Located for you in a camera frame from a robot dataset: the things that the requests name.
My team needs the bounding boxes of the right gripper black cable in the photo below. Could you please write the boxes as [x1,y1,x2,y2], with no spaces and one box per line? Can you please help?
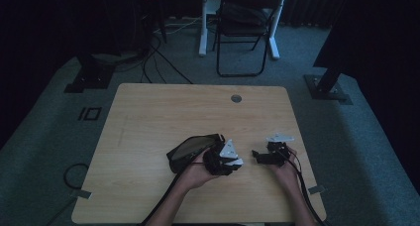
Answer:
[285,148,333,226]

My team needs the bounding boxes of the black pencil case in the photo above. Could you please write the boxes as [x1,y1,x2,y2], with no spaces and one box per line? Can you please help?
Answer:
[165,133,226,174]

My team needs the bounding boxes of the white floor cable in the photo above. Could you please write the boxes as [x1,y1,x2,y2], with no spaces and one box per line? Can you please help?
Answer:
[154,16,203,36]

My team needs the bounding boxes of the grey tape piece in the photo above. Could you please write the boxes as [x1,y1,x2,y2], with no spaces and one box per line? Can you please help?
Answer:
[307,184,327,196]
[70,189,93,200]

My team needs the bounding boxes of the black floor cables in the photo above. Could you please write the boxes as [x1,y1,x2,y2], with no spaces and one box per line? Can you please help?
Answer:
[141,34,194,85]

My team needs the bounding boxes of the person's right hand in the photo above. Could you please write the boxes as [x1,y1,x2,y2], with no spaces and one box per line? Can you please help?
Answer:
[268,146,301,192]

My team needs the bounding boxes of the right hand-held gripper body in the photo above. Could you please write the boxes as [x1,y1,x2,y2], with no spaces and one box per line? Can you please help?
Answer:
[263,132,295,170]

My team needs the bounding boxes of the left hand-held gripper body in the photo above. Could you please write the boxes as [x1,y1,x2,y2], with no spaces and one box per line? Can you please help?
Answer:
[202,138,245,176]

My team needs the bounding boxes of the black slanted stand with base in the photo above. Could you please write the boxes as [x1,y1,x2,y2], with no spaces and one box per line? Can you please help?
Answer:
[303,62,354,106]

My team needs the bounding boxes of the black folding chair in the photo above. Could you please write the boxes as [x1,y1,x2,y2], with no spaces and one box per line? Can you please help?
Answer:
[212,0,281,78]

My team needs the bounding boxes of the dark equipment rack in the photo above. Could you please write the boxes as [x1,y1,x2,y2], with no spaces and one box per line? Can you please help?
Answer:
[95,0,167,57]

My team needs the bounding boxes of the black looped floor cable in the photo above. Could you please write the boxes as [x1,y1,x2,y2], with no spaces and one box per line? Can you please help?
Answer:
[62,163,90,191]

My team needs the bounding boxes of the black stand with square base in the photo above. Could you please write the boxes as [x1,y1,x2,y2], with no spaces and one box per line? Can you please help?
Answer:
[63,53,117,94]

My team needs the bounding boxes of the person's left hand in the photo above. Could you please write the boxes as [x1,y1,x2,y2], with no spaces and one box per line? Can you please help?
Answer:
[179,148,216,191]

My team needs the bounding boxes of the white desk frame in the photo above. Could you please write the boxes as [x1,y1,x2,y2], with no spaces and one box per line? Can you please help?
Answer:
[198,0,289,60]

